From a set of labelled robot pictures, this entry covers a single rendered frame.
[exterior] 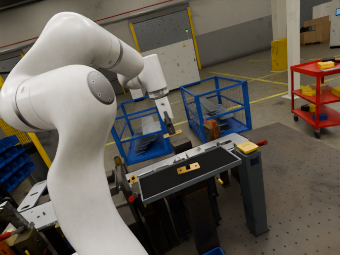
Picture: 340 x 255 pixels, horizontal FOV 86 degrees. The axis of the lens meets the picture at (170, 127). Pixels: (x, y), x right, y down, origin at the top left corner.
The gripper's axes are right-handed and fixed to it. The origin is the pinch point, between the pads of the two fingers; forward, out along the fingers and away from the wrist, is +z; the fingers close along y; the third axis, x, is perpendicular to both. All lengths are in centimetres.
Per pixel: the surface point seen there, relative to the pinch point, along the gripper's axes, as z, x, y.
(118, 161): 16.4, 35.9, 21.9
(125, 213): 28.7, 31.5, -8.8
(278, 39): 15, -442, 580
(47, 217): 23, 71, -1
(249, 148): 12.2, -26.6, -15.4
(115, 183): 9.8, 27.6, -13.3
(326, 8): -33, -1033, 1025
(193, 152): 15.6, -6.9, 2.3
